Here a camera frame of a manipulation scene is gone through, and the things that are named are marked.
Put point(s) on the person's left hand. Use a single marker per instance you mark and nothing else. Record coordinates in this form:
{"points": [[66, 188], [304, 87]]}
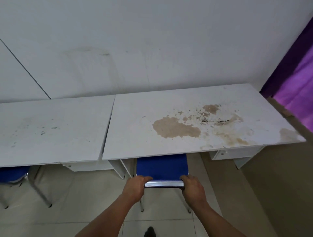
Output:
{"points": [[133, 189]]}

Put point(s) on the person's black shoe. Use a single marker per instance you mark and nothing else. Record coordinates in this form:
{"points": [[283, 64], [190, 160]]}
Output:
{"points": [[151, 232]]}

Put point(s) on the purple curtain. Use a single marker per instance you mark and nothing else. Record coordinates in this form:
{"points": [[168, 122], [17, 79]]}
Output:
{"points": [[298, 80]]}

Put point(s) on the person's right forearm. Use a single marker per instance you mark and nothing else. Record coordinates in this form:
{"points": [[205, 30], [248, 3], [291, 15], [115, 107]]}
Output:
{"points": [[215, 222]]}

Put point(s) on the blue chair with chrome frame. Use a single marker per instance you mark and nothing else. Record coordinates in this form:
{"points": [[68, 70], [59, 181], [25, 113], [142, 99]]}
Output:
{"points": [[162, 167], [12, 174]]}

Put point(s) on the stained white desk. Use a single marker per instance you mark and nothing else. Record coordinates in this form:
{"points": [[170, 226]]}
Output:
{"points": [[146, 114]]}

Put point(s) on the person's left forearm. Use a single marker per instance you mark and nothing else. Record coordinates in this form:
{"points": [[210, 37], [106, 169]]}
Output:
{"points": [[107, 219]]}

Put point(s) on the person's right fingers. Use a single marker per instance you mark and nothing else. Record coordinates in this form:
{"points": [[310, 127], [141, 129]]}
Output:
{"points": [[187, 178]]}

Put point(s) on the person's right hand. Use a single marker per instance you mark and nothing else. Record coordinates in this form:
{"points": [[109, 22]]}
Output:
{"points": [[194, 190]]}

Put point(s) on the person's left fingers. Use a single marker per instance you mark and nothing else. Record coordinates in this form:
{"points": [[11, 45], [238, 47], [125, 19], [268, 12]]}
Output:
{"points": [[144, 178]]}

